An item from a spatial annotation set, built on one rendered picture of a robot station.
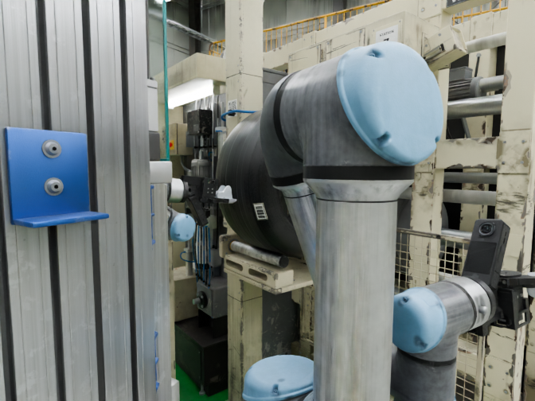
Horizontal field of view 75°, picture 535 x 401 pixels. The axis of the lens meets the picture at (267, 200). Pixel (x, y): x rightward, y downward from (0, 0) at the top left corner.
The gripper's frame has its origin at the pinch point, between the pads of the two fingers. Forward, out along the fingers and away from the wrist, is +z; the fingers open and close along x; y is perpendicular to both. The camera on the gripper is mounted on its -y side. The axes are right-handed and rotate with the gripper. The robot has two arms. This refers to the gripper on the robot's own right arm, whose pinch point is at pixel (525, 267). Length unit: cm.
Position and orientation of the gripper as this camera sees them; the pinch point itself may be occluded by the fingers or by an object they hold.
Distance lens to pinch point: 80.4
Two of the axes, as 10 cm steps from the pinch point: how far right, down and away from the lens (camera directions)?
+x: 5.3, -0.6, -8.5
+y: 0.7, 10.0, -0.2
